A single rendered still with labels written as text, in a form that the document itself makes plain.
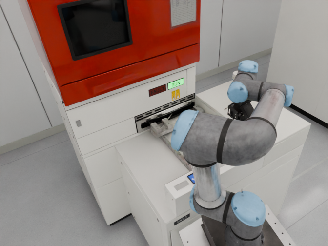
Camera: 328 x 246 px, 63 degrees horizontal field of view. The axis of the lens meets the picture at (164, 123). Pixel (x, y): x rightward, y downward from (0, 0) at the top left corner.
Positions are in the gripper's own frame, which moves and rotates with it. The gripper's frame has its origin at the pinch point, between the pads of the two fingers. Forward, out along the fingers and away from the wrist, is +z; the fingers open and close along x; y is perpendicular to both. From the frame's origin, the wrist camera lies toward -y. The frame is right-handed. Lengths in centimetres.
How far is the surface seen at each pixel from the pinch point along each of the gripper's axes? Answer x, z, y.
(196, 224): 34.5, 28.7, -12.2
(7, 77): 95, 30, 207
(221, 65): -169, 100, 207
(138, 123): 29, 18, 57
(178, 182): 33.7, 14.7, 2.8
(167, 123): 13, 20, 49
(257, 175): -12.6, 33.7, -4.0
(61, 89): 65, -22, 54
